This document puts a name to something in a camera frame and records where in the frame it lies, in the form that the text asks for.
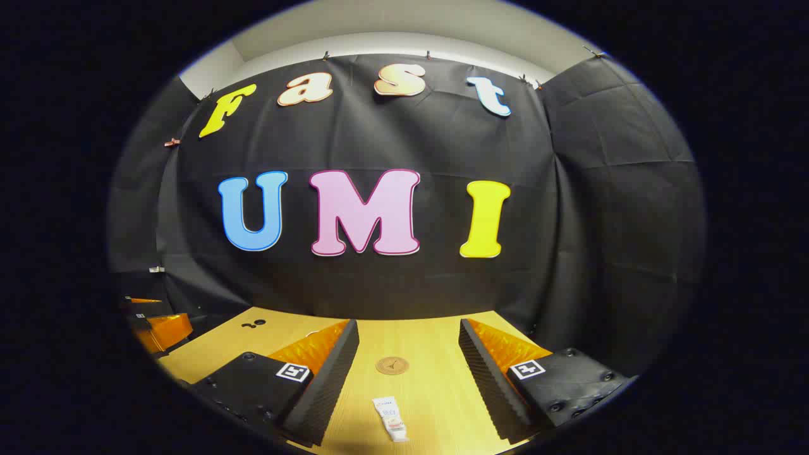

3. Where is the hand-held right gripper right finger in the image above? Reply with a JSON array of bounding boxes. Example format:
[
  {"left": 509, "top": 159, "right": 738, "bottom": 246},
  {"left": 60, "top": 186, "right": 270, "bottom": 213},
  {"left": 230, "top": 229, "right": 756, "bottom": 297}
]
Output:
[{"left": 458, "top": 318, "right": 636, "bottom": 445}]

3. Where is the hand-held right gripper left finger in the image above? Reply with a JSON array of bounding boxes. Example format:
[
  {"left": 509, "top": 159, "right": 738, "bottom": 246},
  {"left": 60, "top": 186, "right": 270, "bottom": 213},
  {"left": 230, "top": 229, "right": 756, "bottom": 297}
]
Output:
[{"left": 190, "top": 318, "right": 360, "bottom": 448}]

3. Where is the white toothpaste tube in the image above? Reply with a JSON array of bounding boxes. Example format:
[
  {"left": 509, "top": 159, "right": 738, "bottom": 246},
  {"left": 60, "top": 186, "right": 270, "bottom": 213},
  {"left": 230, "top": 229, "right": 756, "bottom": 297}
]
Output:
[{"left": 372, "top": 396, "right": 409, "bottom": 442}]

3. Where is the wooden desktop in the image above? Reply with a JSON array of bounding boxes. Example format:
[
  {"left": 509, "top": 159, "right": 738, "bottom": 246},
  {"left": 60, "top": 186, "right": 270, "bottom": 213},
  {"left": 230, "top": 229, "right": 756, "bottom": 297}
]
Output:
[{"left": 157, "top": 307, "right": 550, "bottom": 455}]

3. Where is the black backdrop cloth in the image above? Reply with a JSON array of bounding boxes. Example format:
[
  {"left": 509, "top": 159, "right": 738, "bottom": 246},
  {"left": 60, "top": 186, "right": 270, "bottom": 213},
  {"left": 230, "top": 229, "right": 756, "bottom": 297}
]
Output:
[{"left": 107, "top": 54, "right": 707, "bottom": 380}]

